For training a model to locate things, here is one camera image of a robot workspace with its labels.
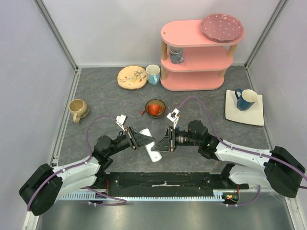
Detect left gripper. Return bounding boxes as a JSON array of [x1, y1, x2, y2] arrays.
[[107, 126, 155, 156]]

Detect white remote control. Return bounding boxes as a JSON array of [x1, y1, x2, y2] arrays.
[[139, 128, 163, 162]]

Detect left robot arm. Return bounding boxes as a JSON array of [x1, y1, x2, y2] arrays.
[[19, 127, 155, 216]]

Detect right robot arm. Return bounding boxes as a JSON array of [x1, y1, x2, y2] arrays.
[[151, 120, 306, 198]]

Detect orange cup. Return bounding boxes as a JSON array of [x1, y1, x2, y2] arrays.
[[148, 104, 164, 116]]

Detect yellow floral plate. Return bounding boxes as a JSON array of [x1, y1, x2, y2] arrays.
[[117, 66, 147, 90]]

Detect beige mug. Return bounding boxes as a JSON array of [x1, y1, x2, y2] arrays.
[[69, 99, 89, 124]]

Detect light blue mug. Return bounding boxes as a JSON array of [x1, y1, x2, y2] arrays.
[[146, 64, 160, 85]]

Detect grey mug on shelf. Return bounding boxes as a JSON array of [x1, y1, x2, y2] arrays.
[[169, 46, 184, 64]]

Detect pink three-tier shelf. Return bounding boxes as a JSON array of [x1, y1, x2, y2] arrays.
[[161, 20, 245, 91]]

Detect white square plate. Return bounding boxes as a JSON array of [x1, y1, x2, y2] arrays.
[[225, 89, 264, 126]]

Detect dark blue mug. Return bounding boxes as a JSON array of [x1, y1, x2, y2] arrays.
[[235, 89, 258, 111]]

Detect pink dotted plate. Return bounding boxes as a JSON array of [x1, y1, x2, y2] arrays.
[[200, 13, 244, 43]]

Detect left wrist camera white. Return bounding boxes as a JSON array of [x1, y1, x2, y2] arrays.
[[116, 115, 127, 131]]

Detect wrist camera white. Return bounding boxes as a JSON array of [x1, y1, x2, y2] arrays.
[[116, 115, 127, 131], [166, 108, 180, 129]]

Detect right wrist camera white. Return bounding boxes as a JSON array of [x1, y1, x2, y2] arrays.
[[166, 108, 180, 129]]

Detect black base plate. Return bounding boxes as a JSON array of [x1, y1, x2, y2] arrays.
[[90, 172, 249, 196]]

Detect white cable duct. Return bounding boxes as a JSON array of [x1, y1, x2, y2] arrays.
[[59, 190, 239, 203]]

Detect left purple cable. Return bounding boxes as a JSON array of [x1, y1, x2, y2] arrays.
[[26, 115, 128, 211]]

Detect purple cable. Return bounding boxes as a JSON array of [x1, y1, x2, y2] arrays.
[[26, 115, 128, 211], [178, 96, 307, 207]]

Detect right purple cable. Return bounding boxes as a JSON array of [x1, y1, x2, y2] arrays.
[[178, 96, 307, 207]]

